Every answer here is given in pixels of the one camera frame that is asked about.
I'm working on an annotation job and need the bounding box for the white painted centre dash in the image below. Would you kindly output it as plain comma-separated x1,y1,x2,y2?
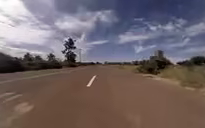
86,74,98,88

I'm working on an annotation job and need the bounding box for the pole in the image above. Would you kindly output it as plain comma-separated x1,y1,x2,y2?
78,48,83,64

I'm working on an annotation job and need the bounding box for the tall dark tree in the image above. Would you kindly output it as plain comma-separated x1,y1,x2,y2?
61,36,78,65

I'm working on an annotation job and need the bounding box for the reddish brown asphalt road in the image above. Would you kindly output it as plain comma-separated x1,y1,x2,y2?
0,64,205,128

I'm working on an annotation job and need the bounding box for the green bush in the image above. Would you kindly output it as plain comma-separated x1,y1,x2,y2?
136,57,174,76

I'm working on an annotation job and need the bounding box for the grey building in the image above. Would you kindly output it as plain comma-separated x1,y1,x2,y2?
149,49,165,61

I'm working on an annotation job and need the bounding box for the row of dark bushes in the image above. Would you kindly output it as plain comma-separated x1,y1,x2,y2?
0,50,78,75

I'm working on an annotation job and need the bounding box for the dry grass verge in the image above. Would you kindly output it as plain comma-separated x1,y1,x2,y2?
118,63,205,92

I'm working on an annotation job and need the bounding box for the dark green tree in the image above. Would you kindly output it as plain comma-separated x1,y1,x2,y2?
176,55,205,67

